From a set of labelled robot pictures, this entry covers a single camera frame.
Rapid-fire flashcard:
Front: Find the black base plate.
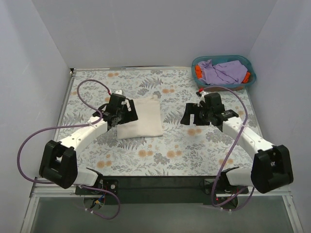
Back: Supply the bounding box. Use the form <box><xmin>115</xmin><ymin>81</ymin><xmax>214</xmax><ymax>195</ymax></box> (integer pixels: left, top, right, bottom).
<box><xmin>75</xmin><ymin>175</ymin><xmax>249</xmax><ymax>210</ymax></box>

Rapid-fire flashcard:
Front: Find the cream white t shirt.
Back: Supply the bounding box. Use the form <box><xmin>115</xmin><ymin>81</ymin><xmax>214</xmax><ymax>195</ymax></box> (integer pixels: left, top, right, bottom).
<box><xmin>117</xmin><ymin>95</ymin><xmax>163</xmax><ymax>140</ymax></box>

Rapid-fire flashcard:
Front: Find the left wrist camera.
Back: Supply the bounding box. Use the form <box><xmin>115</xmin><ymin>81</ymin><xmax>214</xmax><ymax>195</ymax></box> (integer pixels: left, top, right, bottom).
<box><xmin>110</xmin><ymin>89</ymin><xmax>123</xmax><ymax>95</ymax></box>

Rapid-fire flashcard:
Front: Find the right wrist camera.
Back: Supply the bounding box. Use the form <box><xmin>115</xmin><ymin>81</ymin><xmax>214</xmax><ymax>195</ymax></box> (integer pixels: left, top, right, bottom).
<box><xmin>196</xmin><ymin>88</ymin><xmax>208</xmax><ymax>106</ymax></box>

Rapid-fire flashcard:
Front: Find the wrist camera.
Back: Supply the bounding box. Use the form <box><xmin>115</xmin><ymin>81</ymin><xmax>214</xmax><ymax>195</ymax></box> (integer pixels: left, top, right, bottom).
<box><xmin>196</xmin><ymin>88</ymin><xmax>208</xmax><ymax>106</ymax></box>
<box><xmin>110</xmin><ymin>89</ymin><xmax>123</xmax><ymax>95</ymax></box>

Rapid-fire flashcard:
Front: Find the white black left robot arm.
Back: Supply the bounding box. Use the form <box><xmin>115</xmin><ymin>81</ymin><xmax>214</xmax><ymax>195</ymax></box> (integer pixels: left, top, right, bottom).
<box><xmin>39</xmin><ymin>93</ymin><xmax>138</xmax><ymax>194</ymax></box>

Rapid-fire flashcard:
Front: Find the lavender purple t shirt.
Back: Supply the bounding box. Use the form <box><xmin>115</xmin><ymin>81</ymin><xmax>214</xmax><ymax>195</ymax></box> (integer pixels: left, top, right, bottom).
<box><xmin>195</xmin><ymin>59</ymin><xmax>251</xmax><ymax>85</ymax></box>

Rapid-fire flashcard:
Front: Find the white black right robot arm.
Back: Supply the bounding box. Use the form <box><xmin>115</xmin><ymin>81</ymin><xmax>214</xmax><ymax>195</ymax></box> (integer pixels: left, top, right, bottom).
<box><xmin>180</xmin><ymin>92</ymin><xmax>294</xmax><ymax>194</ymax></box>

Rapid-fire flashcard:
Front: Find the floral patterned table mat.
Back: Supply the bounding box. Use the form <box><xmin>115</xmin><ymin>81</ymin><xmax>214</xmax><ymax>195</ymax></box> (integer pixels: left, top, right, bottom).
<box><xmin>57</xmin><ymin>68</ymin><xmax>252</xmax><ymax>176</ymax></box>

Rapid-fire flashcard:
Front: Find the aluminium frame rail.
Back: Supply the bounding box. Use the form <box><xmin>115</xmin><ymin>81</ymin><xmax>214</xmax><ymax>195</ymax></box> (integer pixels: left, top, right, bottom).
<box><xmin>29</xmin><ymin>176</ymin><xmax>292</xmax><ymax>198</ymax></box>

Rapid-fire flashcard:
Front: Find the teal plastic laundry basket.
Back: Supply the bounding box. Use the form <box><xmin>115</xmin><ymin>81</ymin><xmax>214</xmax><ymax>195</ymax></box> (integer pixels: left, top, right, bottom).
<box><xmin>191</xmin><ymin>55</ymin><xmax>257</xmax><ymax>90</ymax></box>

